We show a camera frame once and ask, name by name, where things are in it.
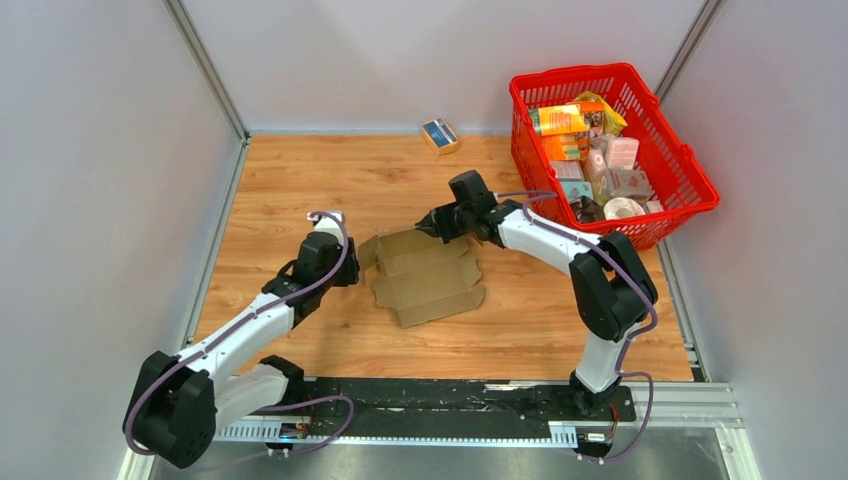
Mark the right aluminium wall post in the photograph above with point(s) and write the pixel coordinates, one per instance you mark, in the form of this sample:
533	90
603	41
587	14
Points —
703	20

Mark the brown chocolate packet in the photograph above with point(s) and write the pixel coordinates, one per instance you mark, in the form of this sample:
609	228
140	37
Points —
586	210

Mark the orange juice carton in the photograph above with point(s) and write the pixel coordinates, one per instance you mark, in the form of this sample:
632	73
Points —
566	147

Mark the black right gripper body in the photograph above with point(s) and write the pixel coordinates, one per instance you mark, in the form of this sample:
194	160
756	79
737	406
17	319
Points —
454	221

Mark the small blue yellow box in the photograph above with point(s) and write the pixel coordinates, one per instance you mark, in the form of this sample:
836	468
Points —
440	137

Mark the left aluminium wall post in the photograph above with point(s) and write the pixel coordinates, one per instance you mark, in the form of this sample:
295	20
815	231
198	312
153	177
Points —
183	21

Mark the yellow snack bag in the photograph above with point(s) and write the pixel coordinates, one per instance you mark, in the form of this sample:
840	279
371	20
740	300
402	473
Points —
613	122

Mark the orange snack packet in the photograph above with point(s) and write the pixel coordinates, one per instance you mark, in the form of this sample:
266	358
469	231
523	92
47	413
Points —
570	118

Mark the brown cardboard box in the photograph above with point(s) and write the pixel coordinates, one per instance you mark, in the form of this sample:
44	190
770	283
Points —
420	278

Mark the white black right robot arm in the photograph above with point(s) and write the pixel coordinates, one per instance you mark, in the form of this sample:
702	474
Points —
615	295

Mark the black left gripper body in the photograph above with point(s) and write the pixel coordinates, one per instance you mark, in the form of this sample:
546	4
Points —
347	273

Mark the red plastic shopping basket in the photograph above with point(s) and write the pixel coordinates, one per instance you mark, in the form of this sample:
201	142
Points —
678	181

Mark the pink patterned box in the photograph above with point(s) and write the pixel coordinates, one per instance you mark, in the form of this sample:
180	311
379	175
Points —
632	184

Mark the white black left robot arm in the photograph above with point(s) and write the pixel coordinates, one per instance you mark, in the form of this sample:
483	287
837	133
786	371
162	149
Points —
180	401

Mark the white tape roll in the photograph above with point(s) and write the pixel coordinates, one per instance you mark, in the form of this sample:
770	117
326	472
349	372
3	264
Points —
622	208

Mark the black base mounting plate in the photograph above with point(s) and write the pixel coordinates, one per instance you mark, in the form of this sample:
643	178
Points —
443	409

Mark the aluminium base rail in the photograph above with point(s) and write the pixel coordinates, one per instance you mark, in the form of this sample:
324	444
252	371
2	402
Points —
665	405

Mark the pink white tissue pack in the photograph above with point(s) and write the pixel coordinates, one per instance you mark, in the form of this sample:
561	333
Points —
621	152

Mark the teal small box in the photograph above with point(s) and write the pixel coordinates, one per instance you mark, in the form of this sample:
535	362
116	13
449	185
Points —
574	189

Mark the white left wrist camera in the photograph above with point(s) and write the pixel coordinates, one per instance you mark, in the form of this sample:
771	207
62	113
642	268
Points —
330	221

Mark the aluminium wall post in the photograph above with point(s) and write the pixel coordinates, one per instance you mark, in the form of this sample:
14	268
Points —
183	21
703	20

